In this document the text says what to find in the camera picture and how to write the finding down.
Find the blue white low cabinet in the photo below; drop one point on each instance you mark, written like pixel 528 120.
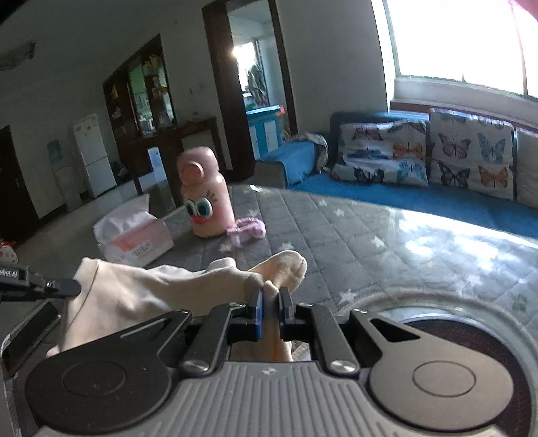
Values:
pixel 264 126

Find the cream garment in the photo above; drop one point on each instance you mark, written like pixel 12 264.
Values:
pixel 138 294

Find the dark door frame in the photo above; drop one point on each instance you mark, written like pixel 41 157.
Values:
pixel 212 84

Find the white fridge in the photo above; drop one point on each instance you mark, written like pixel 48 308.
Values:
pixel 93 155

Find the dark wooden door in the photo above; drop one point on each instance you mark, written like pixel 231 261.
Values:
pixel 17 185

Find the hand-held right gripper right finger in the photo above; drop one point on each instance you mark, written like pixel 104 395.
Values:
pixel 279 313

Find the tall butterfly print cushion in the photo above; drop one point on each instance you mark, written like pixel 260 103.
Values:
pixel 473 153

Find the dark wooden display cabinet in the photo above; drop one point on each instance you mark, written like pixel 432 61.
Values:
pixel 138 105

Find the blue sofa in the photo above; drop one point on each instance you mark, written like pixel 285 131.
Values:
pixel 378 201

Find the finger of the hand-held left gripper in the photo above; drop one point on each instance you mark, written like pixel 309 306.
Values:
pixel 54 286

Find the grey cloth on sofa arm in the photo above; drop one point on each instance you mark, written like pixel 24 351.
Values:
pixel 315 149

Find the water dispenser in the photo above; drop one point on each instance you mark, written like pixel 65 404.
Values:
pixel 63 176

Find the black flat device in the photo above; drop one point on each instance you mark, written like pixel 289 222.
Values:
pixel 29 332

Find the wide butterfly print cushion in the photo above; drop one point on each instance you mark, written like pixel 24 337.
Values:
pixel 382 153

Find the pink cartoon face bottle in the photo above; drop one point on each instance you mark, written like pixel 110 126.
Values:
pixel 204 197

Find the hanging clothes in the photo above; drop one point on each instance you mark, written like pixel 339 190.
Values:
pixel 256 82

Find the plain grey cushion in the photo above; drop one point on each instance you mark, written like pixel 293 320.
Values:
pixel 528 168

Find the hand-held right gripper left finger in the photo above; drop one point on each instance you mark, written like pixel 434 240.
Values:
pixel 259 313

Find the round black cooktop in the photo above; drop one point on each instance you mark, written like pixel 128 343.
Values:
pixel 470 319

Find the pink white tissue pack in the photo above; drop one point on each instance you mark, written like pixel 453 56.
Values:
pixel 134 239

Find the large window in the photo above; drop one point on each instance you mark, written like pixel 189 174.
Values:
pixel 454 38

